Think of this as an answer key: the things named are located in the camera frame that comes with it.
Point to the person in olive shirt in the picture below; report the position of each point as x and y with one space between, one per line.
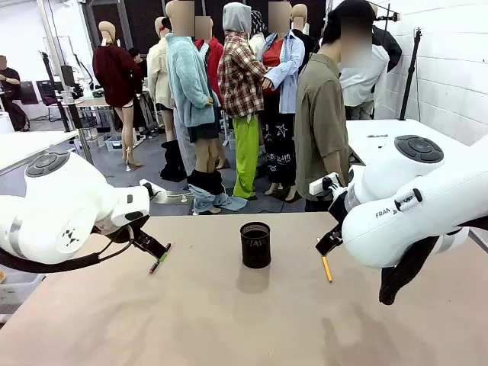
324 114

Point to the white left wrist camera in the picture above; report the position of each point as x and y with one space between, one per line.
152 188

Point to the mannequin in cream jacket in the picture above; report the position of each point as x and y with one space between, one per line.
158 76

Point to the black tripod stand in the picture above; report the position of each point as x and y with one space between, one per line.
411 72

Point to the mannequin in plaid shirt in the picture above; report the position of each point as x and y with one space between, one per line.
242 84

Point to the mannequin in light blue shirt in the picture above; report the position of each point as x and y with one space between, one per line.
284 76

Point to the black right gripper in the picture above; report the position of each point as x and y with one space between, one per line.
337 211

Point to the white side table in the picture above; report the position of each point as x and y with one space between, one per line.
26 146

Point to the black mesh pen holder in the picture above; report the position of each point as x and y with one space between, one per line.
255 246

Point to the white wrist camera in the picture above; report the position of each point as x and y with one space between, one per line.
322 183
152 188

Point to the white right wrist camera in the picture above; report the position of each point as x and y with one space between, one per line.
322 183

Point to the grey metal pole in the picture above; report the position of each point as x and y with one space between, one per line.
72 106

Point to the mannequin in black white jacket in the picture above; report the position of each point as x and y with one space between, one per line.
375 68

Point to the grey plastic storage box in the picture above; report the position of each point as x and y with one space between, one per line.
19 286

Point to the mannequin in maroon sweater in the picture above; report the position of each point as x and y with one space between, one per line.
116 76

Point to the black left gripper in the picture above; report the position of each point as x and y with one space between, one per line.
122 230

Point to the black office chair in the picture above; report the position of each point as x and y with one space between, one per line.
49 95

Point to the seated person in black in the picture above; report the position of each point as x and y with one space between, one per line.
11 91

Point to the mannequin in red jacket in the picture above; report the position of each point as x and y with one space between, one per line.
214 57

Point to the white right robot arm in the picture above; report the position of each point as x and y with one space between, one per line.
415 206

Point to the green and red pen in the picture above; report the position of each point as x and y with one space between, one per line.
159 261

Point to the white table with tripod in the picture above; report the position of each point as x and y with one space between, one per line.
404 133

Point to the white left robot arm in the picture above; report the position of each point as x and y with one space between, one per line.
49 213

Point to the yellow pencil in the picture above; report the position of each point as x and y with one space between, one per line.
327 268

